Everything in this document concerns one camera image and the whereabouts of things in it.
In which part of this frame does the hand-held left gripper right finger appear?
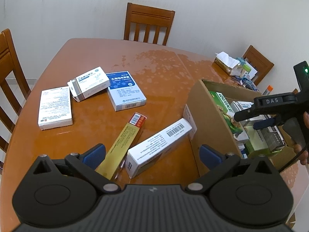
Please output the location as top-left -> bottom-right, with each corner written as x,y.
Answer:
185,144 -> 278,194

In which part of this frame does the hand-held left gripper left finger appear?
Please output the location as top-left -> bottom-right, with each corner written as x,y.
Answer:
28,144 -> 119,194

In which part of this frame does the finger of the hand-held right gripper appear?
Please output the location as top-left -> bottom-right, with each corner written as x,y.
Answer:
233,93 -> 297,122
253,118 -> 285,130

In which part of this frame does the light green bear box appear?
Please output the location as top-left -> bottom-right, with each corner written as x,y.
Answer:
243,125 -> 276,159

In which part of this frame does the cardboard carton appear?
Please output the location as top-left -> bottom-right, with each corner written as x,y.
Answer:
184,79 -> 298,177

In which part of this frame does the gold long box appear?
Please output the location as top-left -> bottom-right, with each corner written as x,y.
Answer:
97,112 -> 148,181

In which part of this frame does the green box with cartoon hero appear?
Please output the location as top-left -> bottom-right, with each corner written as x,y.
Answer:
209,90 -> 243,136

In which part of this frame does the white box with teal circle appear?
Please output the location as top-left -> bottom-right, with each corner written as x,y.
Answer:
126,118 -> 194,179

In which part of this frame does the white box with red swoosh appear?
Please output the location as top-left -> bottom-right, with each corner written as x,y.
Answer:
38,86 -> 73,130

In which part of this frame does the blue and white capsule box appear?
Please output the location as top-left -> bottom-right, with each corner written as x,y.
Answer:
106,71 -> 147,112

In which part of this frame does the wooden desktop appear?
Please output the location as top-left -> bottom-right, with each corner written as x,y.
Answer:
0,37 -> 298,232

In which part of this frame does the person's right hand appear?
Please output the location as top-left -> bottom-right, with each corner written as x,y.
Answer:
293,112 -> 309,165

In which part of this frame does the wooden chair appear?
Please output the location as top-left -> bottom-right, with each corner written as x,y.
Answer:
242,45 -> 275,86
124,2 -> 176,46
0,28 -> 32,155

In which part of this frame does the gold tissue box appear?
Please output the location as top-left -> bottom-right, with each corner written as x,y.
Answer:
214,51 -> 242,76

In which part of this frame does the black cable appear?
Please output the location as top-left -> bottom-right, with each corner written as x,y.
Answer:
278,145 -> 309,174

